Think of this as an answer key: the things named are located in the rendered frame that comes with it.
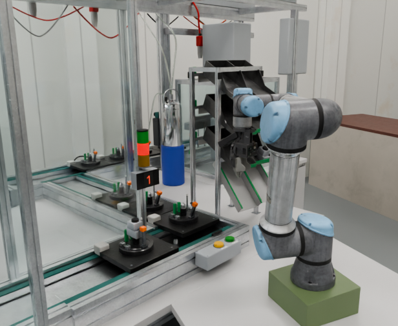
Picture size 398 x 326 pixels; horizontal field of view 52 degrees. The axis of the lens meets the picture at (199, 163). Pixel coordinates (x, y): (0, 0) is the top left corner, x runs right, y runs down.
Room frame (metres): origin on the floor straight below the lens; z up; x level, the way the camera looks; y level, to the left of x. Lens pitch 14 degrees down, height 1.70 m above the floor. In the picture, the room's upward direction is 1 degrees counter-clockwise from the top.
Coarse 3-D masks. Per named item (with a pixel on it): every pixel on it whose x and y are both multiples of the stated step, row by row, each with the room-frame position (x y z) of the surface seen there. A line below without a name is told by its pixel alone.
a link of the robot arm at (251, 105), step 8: (240, 96) 1.57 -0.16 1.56; (248, 96) 1.50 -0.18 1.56; (256, 96) 1.50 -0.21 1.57; (264, 96) 1.52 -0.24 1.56; (240, 104) 1.52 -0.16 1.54; (248, 104) 1.47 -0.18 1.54; (256, 104) 1.47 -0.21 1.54; (264, 104) 1.50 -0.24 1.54; (248, 112) 1.47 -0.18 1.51; (256, 112) 1.47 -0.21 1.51
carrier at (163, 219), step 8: (184, 208) 1.79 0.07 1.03; (152, 216) 1.79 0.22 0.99; (160, 216) 1.80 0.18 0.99; (168, 216) 1.84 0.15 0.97; (176, 216) 1.75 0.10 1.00; (184, 216) 1.78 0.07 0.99; (200, 216) 1.83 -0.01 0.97; (208, 216) 1.83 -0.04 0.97; (160, 224) 1.73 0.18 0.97; (168, 224) 1.73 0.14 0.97; (176, 224) 1.73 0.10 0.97; (184, 224) 1.73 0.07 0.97; (192, 224) 1.73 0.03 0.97; (200, 224) 1.73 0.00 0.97; (208, 224) 1.75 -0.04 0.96; (176, 232) 1.66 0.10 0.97; (184, 232) 1.65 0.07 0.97; (192, 232) 1.67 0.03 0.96
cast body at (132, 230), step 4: (132, 220) 1.49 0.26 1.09; (136, 220) 1.49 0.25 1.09; (128, 224) 1.49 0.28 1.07; (132, 224) 1.47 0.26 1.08; (136, 224) 1.48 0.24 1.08; (140, 224) 1.49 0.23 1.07; (128, 228) 1.50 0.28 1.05; (132, 228) 1.47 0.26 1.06; (136, 228) 1.48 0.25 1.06; (128, 232) 1.50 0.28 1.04; (132, 232) 1.48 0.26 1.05; (136, 232) 1.46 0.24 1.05; (140, 232) 1.48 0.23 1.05; (132, 236) 1.48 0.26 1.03; (136, 236) 1.46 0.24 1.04; (140, 236) 1.48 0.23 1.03
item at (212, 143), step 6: (210, 126) 2.03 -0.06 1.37; (210, 132) 2.00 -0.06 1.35; (222, 132) 2.11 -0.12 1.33; (228, 132) 2.08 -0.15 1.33; (204, 138) 2.04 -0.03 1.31; (210, 138) 2.00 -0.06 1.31; (210, 144) 2.00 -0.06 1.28; (222, 150) 1.92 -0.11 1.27; (228, 150) 2.00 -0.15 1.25; (222, 156) 1.92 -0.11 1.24; (228, 156) 1.95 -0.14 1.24; (228, 162) 1.88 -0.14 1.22; (252, 162) 1.93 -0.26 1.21
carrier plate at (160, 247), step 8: (120, 240) 1.57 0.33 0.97; (152, 240) 1.57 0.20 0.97; (160, 240) 1.57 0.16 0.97; (112, 248) 1.50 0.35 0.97; (160, 248) 1.49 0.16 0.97; (168, 248) 1.49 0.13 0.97; (176, 248) 1.49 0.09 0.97; (104, 256) 1.45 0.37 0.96; (112, 256) 1.43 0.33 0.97; (120, 256) 1.43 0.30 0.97; (128, 256) 1.43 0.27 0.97; (136, 256) 1.43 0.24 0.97; (144, 256) 1.43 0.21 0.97; (152, 256) 1.43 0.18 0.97; (160, 256) 1.43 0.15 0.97; (168, 256) 1.46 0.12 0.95; (120, 264) 1.37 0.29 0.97; (128, 264) 1.37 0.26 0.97; (136, 264) 1.37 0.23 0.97; (144, 264) 1.38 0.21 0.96
